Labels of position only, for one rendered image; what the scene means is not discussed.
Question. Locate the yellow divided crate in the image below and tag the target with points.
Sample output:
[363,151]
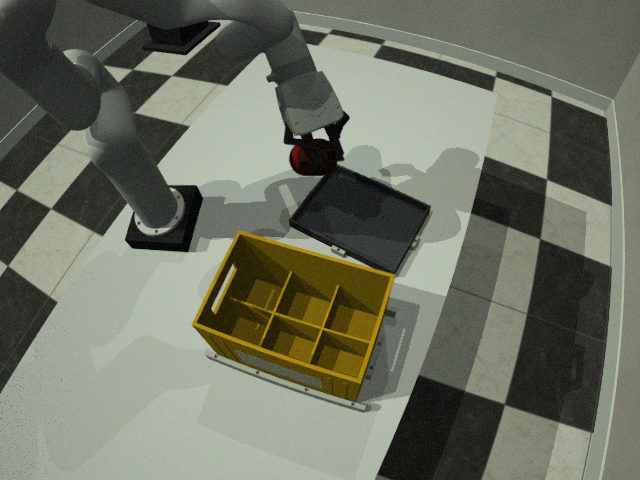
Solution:
[261,268]

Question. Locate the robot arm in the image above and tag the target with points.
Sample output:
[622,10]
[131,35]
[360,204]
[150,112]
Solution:
[70,92]

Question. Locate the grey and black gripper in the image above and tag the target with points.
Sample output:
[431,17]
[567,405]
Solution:
[312,106]

